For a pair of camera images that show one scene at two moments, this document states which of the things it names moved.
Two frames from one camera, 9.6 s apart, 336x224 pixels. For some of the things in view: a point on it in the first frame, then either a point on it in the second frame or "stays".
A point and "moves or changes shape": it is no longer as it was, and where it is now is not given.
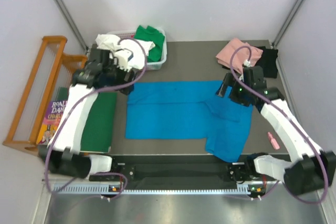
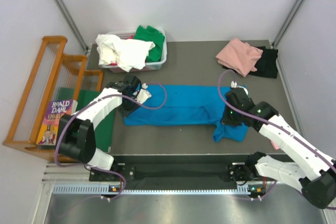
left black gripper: x=127 y=80 to x=126 y=107
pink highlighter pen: x=273 y=141 stays
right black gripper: x=230 y=81 to x=226 y=120
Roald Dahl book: x=55 y=111 stays
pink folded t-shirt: x=223 y=56 stays
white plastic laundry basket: x=149 y=65 stays
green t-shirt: x=151 y=34 stays
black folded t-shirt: x=268 y=61 stays
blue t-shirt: x=189 y=109 moves or changes shape
